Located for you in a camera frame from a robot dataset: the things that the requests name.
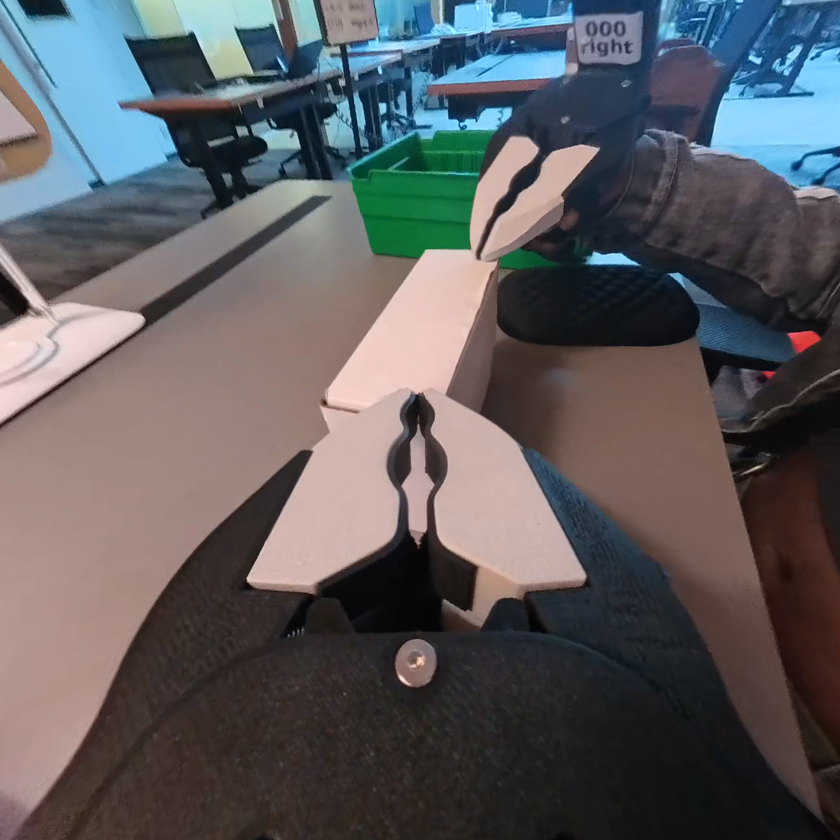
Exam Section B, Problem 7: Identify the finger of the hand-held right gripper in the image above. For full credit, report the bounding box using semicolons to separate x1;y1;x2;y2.
481;143;602;265
470;134;542;260

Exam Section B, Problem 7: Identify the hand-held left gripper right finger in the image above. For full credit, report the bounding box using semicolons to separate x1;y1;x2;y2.
420;387;588;632

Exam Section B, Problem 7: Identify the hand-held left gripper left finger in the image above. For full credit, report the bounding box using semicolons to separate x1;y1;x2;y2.
246;388;421;596

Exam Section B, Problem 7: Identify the green plastic bin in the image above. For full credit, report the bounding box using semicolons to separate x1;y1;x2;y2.
346;130;592;271

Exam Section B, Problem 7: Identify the white cardboard box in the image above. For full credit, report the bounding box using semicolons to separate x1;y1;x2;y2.
319;249;501;434

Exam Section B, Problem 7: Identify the person's right forearm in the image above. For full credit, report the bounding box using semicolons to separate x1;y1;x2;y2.
617;128;840;329

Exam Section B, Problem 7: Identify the wooden office desk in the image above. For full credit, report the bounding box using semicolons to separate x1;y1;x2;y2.
119;66;345;204
427;51;568;129

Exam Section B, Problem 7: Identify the grey desk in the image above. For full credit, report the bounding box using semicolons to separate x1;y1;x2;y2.
0;178;824;821

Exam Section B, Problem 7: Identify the person's right hand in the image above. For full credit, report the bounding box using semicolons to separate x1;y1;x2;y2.
528;156;643;260

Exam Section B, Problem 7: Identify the brown office chair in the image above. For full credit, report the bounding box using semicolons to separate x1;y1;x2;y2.
646;38;728;147

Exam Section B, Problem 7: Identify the black mesh wrist pad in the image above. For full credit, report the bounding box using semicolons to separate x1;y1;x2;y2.
497;264;700;347

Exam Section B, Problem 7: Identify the whiteboard on stand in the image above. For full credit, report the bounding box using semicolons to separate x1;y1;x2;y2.
315;0;382;48

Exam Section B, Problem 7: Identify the black office chair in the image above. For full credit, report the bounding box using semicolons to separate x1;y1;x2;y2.
235;25;329;179
125;31;269;217

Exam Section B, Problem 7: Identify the white stand base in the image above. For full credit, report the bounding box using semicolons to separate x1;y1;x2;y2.
0;302;147;425

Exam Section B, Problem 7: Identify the person's leg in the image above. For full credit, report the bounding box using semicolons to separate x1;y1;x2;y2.
738;446;840;778

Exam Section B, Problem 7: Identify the orange red object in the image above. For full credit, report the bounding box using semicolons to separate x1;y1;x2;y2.
784;330;824;368

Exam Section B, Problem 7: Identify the person's dark jacket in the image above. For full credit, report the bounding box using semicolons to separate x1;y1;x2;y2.
718;328;840;454

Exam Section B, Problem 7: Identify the black desk cable strip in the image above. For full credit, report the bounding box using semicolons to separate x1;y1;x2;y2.
139;195;332;327

